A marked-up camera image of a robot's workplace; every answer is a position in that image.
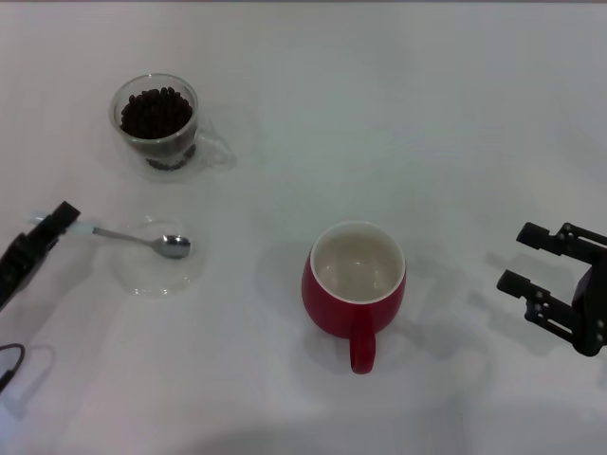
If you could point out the dark coffee beans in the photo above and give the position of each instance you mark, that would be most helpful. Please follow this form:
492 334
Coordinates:
156 114

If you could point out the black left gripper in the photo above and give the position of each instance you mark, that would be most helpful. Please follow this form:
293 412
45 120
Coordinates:
14 270

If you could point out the red mug white inside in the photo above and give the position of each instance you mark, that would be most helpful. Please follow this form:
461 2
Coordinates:
327 313

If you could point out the clear glass saucer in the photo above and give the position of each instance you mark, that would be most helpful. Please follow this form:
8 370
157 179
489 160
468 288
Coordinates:
156 280

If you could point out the clear double-wall glass mug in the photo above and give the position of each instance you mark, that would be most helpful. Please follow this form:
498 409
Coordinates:
128 152

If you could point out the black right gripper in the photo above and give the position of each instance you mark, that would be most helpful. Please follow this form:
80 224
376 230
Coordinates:
593 308

